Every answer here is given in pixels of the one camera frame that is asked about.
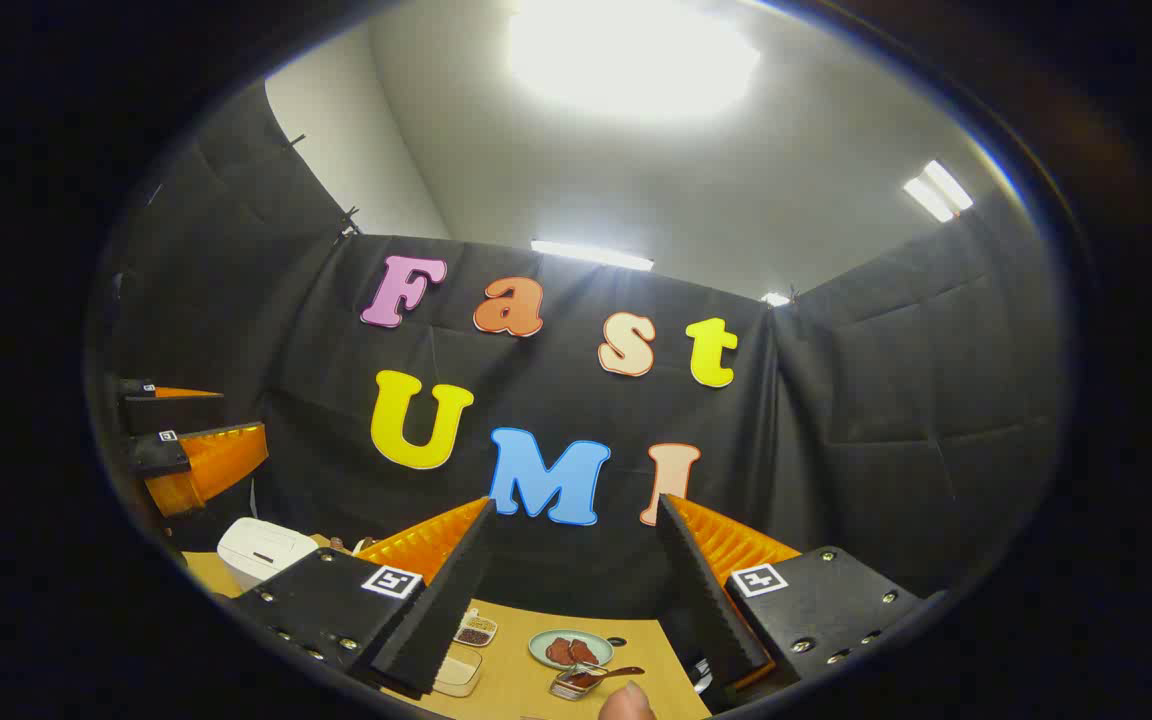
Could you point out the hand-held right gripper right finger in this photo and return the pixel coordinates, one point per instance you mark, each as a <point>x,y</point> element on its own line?
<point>701,600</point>

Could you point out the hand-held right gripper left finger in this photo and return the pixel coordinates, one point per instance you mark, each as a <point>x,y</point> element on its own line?
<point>441,610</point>

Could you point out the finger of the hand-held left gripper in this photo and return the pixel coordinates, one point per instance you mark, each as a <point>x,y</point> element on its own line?
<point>206,465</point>
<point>171,410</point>

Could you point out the white rice tray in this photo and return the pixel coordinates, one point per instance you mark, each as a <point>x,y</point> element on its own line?
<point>458,672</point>

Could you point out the white rice cooker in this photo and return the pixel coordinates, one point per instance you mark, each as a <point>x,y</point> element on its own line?
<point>261,550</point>

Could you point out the brown wooden spoon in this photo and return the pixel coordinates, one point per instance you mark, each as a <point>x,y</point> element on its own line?
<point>616,673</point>

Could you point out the white divided bean dish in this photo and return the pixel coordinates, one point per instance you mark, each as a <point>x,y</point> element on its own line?
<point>476,630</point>

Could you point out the pale green plate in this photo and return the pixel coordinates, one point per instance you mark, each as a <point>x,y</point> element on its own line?
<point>541,648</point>

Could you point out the red meat piece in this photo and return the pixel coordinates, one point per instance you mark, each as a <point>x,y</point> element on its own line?
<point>560,652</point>
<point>584,652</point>

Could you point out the black cloth clip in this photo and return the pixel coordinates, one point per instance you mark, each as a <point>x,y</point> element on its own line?
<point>294,141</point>
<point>348,222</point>

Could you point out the small ceiling light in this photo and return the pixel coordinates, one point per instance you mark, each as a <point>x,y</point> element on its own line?
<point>775,299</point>

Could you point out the long ceiling light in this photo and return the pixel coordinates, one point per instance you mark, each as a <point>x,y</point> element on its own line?
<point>591,255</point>

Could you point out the rectangular ceiling light panel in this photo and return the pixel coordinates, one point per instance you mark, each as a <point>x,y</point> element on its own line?
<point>938,192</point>

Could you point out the bright round ceiling light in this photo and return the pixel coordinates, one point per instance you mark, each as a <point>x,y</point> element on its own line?
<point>636,55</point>

